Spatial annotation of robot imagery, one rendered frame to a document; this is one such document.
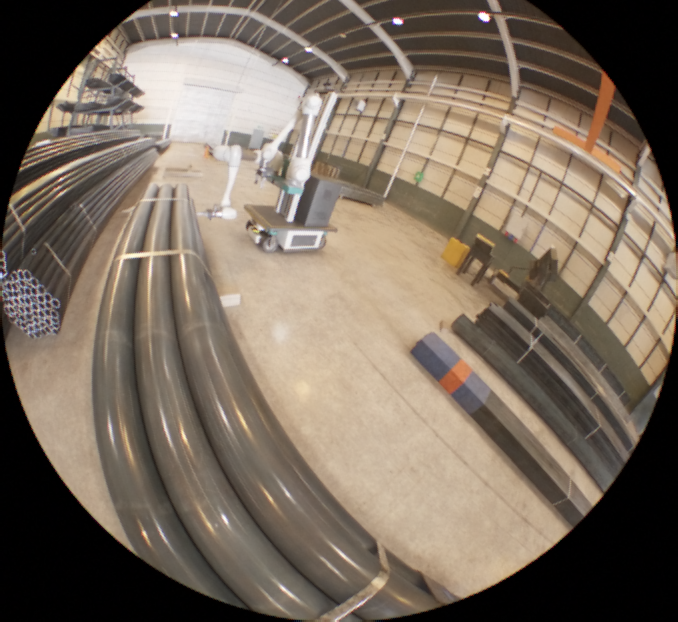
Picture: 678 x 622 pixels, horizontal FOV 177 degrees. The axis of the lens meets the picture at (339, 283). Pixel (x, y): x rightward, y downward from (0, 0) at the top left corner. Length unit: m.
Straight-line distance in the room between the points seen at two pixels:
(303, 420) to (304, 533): 0.74
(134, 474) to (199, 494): 0.15
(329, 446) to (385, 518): 0.48
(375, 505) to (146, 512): 0.93
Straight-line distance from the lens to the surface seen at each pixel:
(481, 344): 2.51
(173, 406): 0.59
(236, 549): 0.54
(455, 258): 5.41
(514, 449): 1.97
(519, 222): 9.20
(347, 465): 1.16
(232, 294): 1.51
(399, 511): 1.26
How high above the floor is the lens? 1.06
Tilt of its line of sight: 29 degrees down
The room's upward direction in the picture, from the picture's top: 23 degrees clockwise
